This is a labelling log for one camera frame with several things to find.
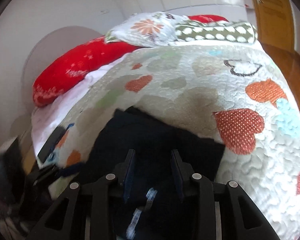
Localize floral white pillow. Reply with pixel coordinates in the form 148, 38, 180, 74
104, 11, 189, 47

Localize black phone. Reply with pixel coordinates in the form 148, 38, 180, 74
37, 126, 66, 163

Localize long red bolster pillow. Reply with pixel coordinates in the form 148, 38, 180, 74
32, 15, 225, 107

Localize beige rounded headboard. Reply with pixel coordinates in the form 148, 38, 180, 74
10, 26, 102, 137

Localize pink bed sheet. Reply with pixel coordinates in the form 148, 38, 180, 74
31, 54, 127, 156

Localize green white dotted pillow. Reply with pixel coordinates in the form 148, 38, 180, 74
175, 20, 258, 44

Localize patchwork heart quilt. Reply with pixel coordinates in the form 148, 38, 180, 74
50, 42, 300, 239

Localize black pants with white logo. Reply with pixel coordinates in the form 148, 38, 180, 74
77, 107, 225, 239

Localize wooden door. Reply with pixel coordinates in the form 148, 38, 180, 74
253, 0, 294, 53

